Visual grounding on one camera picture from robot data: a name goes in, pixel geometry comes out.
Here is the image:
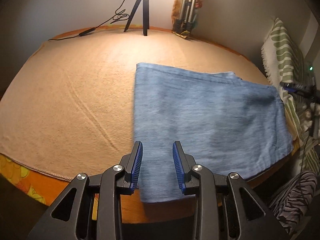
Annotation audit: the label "light blue denim pants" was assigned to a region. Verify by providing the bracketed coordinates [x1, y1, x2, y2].
[133, 63, 293, 203]

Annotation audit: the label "striped grey leg clothing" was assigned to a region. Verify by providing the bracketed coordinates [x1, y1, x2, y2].
[268, 171, 317, 236]

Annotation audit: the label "green white striped pillow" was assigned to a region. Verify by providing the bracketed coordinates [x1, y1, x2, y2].
[261, 18, 319, 175]

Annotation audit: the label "beige bed blanket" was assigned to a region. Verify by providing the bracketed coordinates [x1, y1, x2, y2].
[1, 30, 268, 180]

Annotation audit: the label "folded silver tripod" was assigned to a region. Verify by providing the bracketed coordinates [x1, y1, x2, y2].
[173, 0, 196, 35]

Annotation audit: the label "small black tripod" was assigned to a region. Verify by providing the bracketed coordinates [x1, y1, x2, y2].
[123, 0, 154, 36]

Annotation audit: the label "black power cable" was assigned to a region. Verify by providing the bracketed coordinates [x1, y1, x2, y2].
[48, 0, 137, 41]

